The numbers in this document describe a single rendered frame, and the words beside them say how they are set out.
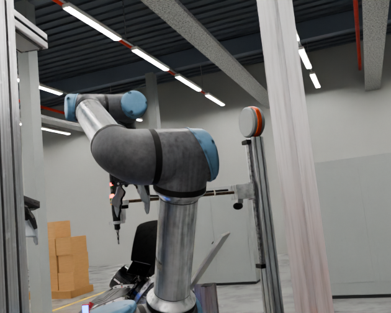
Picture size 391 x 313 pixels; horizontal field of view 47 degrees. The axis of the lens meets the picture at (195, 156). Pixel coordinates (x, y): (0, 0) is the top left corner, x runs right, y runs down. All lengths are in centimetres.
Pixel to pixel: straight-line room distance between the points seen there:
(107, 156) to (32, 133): 722
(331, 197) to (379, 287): 142
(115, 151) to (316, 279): 51
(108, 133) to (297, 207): 51
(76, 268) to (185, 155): 919
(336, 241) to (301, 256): 660
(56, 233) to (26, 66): 368
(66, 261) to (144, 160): 924
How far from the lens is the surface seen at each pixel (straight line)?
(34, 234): 166
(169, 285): 104
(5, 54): 105
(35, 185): 798
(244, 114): 226
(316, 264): 51
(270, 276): 221
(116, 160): 89
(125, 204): 194
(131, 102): 125
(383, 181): 707
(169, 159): 88
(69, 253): 996
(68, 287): 1007
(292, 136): 52
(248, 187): 216
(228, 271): 912
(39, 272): 799
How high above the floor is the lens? 146
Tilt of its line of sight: 7 degrees up
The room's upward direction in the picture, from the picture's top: 6 degrees counter-clockwise
